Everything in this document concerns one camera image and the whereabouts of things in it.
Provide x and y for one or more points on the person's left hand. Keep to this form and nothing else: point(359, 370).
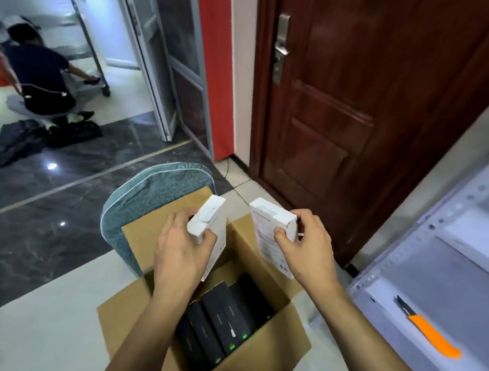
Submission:
point(179, 262)

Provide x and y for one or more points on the person's right hand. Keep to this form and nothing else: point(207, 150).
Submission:
point(311, 258)

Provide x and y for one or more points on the slim white tabbed box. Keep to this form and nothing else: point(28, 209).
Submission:
point(269, 224)
point(211, 216)

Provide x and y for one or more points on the row of slim black boxes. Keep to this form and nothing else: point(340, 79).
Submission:
point(226, 317)

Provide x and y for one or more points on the small printed brown carton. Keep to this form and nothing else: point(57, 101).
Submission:
point(259, 357)

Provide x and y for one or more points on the orange utility knife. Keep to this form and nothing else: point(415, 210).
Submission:
point(432, 333)

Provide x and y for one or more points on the white metal shelving rack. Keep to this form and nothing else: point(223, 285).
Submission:
point(474, 274)

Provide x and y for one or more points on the person's left forearm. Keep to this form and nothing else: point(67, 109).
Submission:
point(136, 355)

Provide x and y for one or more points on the person's right forearm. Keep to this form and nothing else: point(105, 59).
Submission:
point(360, 335)

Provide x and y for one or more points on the teal fabric chair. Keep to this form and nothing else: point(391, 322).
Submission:
point(140, 205)

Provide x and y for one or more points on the dark wooden door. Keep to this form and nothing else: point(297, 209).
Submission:
point(372, 78)

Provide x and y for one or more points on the dark floor mat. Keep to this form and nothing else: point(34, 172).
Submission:
point(19, 141)

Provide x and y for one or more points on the metal trolley cart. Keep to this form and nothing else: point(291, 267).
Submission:
point(87, 43)

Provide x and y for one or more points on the glass door with metal frame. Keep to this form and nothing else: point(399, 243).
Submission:
point(174, 61)

